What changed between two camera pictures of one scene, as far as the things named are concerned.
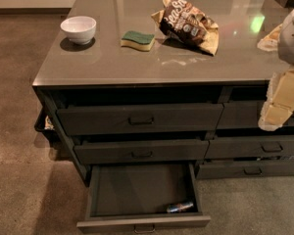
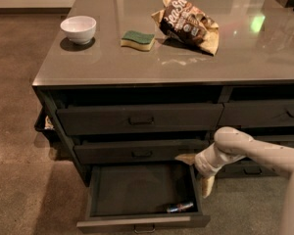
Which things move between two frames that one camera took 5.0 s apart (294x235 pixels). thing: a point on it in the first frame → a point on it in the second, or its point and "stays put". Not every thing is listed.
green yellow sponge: x=138 y=40 stays put
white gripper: x=292 y=38 → x=204 y=165
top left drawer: x=123 y=118 stays put
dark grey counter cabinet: x=149 y=85 stays put
